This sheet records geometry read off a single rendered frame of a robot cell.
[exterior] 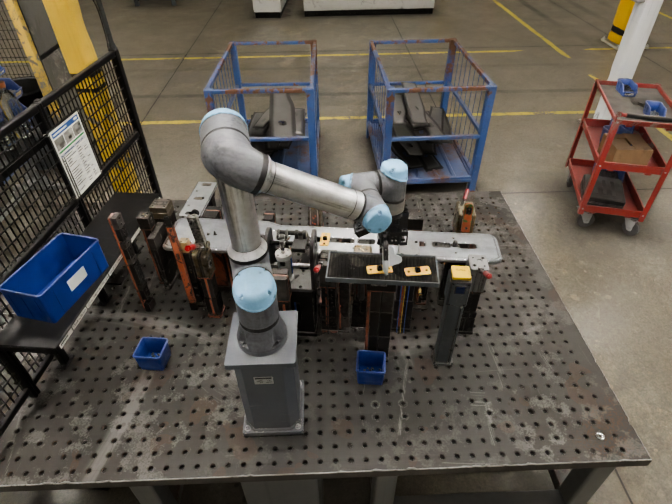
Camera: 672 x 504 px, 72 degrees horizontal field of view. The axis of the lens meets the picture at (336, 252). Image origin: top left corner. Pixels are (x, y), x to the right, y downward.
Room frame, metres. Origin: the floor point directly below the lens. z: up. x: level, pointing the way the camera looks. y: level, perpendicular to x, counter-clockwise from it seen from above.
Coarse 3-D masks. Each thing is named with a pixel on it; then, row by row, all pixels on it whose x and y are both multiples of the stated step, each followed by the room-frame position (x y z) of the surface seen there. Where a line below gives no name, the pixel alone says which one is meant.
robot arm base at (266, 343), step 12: (240, 324) 0.88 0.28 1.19; (276, 324) 0.88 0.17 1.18; (240, 336) 0.87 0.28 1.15; (252, 336) 0.85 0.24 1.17; (264, 336) 0.85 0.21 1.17; (276, 336) 0.87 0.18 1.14; (240, 348) 0.86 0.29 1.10; (252, 348) 0.84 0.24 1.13; (264, 348) 0.84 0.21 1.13; (276, 348) 0.85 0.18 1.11
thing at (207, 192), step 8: (200, 184) 1.94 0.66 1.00; (216, 184) 1.94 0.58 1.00; (192, 192) 1.87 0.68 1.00; (200, 192) 1.87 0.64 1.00; (208, 192) 1.87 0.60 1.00; (192, 200) 1.80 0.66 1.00; (200, 200) 1.80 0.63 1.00; (208, 200) 1.80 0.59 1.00; (184, 208) 1.74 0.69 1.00; (192, 208) 1.74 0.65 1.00; (200, 208) 1.74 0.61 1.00
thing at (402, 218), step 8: (392, 216) 1.10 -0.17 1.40; (400, 216) 1.11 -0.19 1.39; (408, 216) 1.12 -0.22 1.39; (392, 224) 1.12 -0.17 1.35; (400, 224) 1.12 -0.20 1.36; (384, 232) 1.11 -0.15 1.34; (392, 232) 1.10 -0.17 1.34; (400, 232) 1.10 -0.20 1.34; (392, 240) 1.11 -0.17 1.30; (400, 240) 1.10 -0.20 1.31
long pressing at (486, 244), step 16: (176, 224) 1.62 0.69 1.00; (208, 224) 1.61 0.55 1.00; (224, 224) 1.61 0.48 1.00; (272, 224) 1.61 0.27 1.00; (192, 240) 1.50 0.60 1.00; (208, 240) 1.50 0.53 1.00; (224, 240) 1.50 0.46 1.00; (288, 240) 1.50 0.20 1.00; (416, 240) 1.48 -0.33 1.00; (432, 240) 1.48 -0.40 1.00; (448, 240) 1.48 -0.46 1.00; (464, 240) 1.48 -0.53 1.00; (480, 240) 1.48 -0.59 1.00; (496, 240) 1.48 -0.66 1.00; (448, 256) 1.38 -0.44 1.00; (464, 256) 1.38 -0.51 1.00; (496, 256) 1.38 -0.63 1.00
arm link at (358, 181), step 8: (344, 176) 1.11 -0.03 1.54; (352, 176) 1.10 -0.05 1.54; (360, 176) 1.10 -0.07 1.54; (368, 176) 1.11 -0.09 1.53; (376, 176) 1.11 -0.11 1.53; (344, 184) 1.08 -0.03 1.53; (352, 184) 1.08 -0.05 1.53; (360, 184) 1.07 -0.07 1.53; (368, 184) 1.06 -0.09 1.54; (376, 184) 1.09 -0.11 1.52
